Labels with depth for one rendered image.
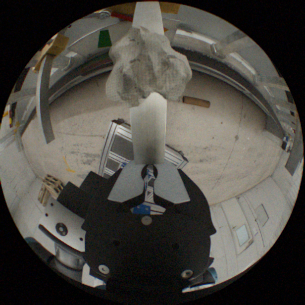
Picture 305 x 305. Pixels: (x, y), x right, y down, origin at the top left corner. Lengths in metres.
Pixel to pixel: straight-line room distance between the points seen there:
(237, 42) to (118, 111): 1.02
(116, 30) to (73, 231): 0.45
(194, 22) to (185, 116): 0.87
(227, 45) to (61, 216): 0.58
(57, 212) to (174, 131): 1.04
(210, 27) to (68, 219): 0.79
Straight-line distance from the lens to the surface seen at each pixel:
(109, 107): 1.04
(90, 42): 0.31
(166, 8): 0.24
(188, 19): 0.52
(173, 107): 0.96
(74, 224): 0.26
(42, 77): 0.29
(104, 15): 0.22
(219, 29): 0.56
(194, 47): 0.34
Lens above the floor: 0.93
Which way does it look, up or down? 60 degrees down
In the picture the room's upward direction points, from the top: 178 degrees counter-clockwise
